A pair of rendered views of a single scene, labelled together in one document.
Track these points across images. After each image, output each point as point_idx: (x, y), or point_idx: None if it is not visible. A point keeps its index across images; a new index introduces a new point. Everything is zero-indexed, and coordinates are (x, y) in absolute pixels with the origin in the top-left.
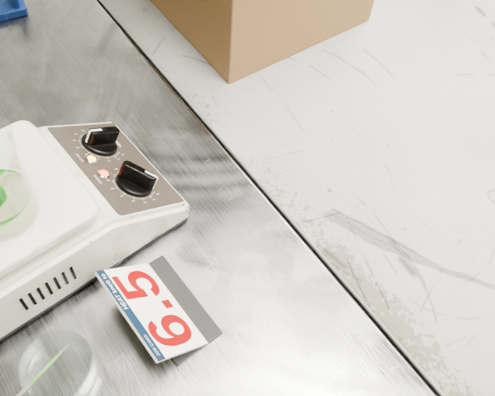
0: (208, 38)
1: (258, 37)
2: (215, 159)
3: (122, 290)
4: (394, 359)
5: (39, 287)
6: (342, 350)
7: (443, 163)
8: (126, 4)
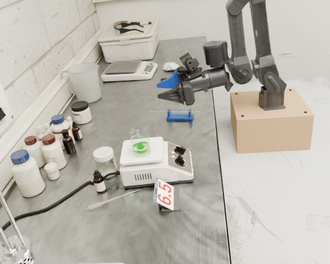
0: (235, 136)
1: (249, 139)
2: (215, 171)
3: (159, 185)
4: (223, 240)
5: (140, 174)
6: (209, 230)
7: (297, 200)
8: (223, 124)
